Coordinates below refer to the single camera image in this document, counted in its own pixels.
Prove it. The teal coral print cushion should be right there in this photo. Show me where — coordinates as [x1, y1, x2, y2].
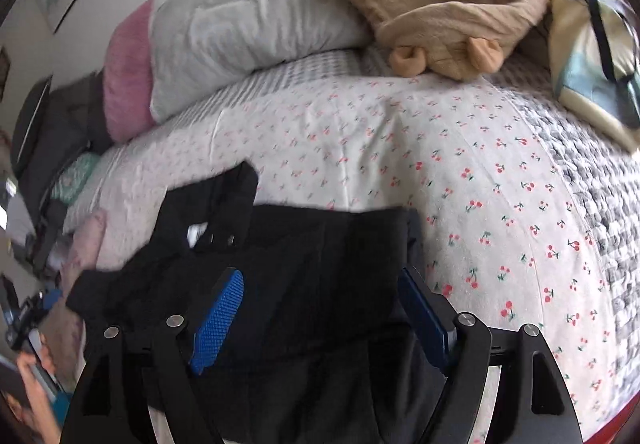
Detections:
[49, 153, 102, 206]

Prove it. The large dark grey cushion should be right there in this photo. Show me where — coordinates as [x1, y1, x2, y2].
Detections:
[20, 73, 114, 225]

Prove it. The black quilted jacket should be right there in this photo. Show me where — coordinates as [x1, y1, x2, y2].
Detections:
[65, 161, 451, 444]

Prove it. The black cushion with white piping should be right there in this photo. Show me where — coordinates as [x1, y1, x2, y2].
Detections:
[11, 78, 54, 177]

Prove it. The white pillow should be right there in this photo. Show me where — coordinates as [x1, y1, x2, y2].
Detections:
[149, 0, 375, 126]

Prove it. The pink floral quilt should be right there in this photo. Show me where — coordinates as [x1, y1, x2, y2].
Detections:
[47, 208, 110, 387]

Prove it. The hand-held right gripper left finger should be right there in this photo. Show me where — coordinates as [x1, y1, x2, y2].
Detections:
[60, 266, 246, 444]

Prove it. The pink pillow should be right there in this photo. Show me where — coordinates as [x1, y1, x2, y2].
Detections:
[102, 0, 159, 144]

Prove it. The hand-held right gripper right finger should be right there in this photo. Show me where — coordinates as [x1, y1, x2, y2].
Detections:
[397, 265, 583, 444]

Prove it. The cherry print bed sheet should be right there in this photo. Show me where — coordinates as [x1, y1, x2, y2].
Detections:
[65, 74, 632, 444]

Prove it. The person's left hand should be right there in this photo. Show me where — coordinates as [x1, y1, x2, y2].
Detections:
[15, 346, 65, 432]

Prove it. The cream tote bag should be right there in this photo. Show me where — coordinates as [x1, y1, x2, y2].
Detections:
[547, 0, 640, 151]

